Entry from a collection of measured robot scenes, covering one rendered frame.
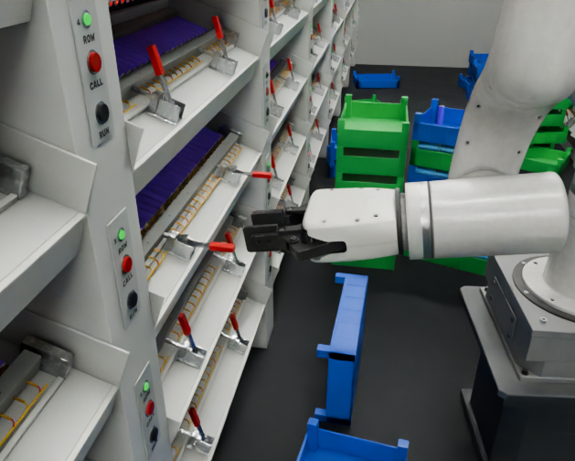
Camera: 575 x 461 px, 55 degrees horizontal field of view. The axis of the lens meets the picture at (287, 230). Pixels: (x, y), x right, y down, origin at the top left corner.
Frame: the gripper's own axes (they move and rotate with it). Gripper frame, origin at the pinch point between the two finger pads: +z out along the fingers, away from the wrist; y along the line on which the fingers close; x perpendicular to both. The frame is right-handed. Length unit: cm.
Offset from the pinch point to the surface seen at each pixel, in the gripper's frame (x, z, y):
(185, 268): 8.3, 14.4, -6.3
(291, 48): -1, 18, -124
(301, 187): 46, 22, -124
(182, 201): 3.5, 17.9, -18.4
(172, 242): 5.3, 16.3, -8.4
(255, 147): 7, 15, -54
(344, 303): 45, 0, -49
